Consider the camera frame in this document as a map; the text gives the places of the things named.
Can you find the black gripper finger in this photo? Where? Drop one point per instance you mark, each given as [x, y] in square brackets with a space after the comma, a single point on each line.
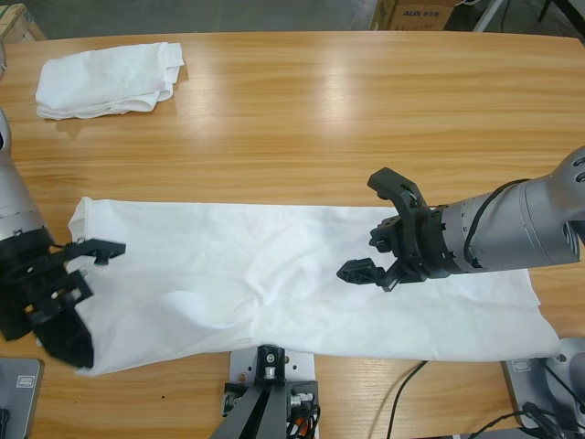
[358, 272]
[68, 340]
[402, 189]
[100, 249]

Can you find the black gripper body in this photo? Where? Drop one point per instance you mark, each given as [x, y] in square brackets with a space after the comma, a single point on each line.
[420, 247]
[41, 283]

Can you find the white Unitree print t-shirt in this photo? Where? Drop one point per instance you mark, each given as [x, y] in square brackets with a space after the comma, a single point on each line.
[251, 274]

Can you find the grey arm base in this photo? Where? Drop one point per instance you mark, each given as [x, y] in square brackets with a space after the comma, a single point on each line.
[521, 388]
[23, 402]

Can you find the cardboard box with AUX print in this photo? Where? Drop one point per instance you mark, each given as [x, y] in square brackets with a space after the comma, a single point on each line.
[420, 18]

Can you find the wooden crate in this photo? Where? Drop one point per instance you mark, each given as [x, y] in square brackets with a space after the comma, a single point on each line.
[18, 23]

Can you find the white mount block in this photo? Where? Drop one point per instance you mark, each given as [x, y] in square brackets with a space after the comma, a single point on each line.
[242, 366]

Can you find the dark camera post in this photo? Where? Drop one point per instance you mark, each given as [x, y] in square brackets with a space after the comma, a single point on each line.
[260, 411]

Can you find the white metal frame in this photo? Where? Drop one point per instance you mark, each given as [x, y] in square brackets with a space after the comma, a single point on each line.
[489, 16]

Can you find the black metal frame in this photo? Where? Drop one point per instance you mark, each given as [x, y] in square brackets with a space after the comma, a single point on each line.
[576, 13]

